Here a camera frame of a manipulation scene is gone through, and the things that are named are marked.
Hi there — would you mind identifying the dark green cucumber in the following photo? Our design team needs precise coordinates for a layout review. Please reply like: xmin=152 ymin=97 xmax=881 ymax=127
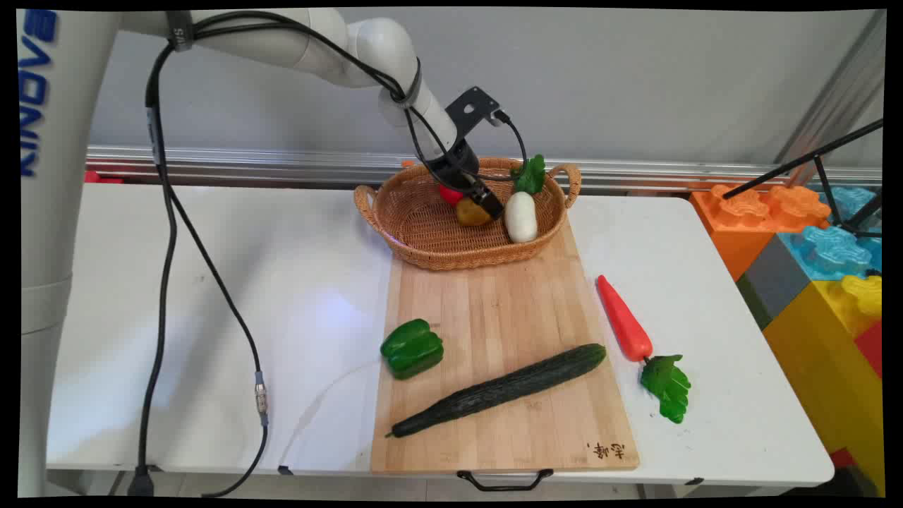
xmin=386 ymin=343 xmax=607 ymax=439

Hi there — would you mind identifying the thin cable with silver connector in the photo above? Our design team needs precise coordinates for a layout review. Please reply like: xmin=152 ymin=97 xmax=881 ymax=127
xmin=166 ymin=183 xmax=270 ymax=498

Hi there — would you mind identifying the black camera cable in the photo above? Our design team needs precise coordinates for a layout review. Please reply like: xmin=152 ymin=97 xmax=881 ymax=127
xmin=487 ymin=109 xmax=528 ymax=183

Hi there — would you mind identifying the orange giant building block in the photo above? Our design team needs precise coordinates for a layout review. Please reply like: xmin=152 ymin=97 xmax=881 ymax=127
xmin=690 ymin=183 xmax=833 ymax=282

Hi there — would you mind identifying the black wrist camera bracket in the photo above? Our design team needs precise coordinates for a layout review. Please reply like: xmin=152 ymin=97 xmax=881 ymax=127
xmin=444 ymin=86 xmax=503 ymax=142

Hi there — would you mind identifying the yellow toy potato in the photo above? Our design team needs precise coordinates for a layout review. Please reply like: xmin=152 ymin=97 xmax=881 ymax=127
xmin=456 ymin=198 xmax=492 ymax=227

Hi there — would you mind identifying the orange toy carrot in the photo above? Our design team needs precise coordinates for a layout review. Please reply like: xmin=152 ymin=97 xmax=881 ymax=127
xmin=596 ymin=274 xmax=692 ymax=424

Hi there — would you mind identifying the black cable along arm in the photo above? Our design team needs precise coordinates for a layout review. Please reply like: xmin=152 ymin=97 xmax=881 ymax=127
xmin=189 ymin=10 xmax=459 ymax=177

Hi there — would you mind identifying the thick black cable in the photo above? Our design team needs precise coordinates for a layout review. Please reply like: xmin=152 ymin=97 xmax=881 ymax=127
xmin=127 ymin=39 xmax=186 ymax=498

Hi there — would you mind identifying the red giant building block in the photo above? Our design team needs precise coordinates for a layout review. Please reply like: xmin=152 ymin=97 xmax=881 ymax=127
xmin=854 ymin=321 xmax=884 ymax=378

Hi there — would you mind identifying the black table carry handle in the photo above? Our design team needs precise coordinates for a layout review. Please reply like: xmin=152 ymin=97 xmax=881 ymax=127
xmin=456 ymin=468 xmax=554 ymax=492

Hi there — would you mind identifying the aluminium rail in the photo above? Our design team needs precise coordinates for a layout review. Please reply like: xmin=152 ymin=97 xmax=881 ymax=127
xmin=85 ymin=146 xmax=883 ymax=193

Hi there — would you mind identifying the woven wicker basket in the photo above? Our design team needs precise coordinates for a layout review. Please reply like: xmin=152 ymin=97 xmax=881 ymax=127
xmin=354 ymin=157 xmax=583 ymax=272

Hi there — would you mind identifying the grey giant building block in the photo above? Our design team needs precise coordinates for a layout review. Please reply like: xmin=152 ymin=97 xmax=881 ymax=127
xmin=737 ymin=236 xmax=812 ymax=329

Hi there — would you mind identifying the thin white cable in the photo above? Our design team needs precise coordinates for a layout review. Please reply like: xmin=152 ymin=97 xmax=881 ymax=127
xmin=277 ymin=358 xmax=383 ymax=475

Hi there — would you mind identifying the wooden cutting board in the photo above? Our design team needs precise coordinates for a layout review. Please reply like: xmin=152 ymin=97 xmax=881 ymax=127
xmin=370 ymin=212 xmax=641 ymax=475

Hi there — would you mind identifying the black tripod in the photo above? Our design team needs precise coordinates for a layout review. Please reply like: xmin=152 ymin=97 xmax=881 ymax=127
xmin=721 ymin=119 xmax=884 ymax=239

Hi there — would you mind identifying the yellow giant building block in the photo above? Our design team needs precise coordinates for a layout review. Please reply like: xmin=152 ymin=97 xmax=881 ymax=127
xmin=762 ymin=275 xmax=886 ymax=495

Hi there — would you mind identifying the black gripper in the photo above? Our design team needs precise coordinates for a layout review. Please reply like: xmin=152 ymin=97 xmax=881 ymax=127
xmin=425 ymin=140 xmax=506 ymax=221

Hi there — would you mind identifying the green toy bell pepper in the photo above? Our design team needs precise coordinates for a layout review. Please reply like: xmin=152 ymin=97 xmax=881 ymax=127
xmin=380 ymin=318 xmax=445 ymax=381

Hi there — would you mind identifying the white toy radish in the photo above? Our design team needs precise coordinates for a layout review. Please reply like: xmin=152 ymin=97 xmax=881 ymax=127
xmin=504 ymin=154 xmax=548 ymax=244

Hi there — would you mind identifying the blue giant building block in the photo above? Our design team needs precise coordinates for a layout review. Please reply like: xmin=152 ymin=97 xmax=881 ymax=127
xmin=780 ymin=185 xmax=884 ymax=283

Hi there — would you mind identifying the grey velcro strap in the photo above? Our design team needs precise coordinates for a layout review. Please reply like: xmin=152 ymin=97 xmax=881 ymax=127
xmin=166 ymin=11 xmax=195 ymax=52

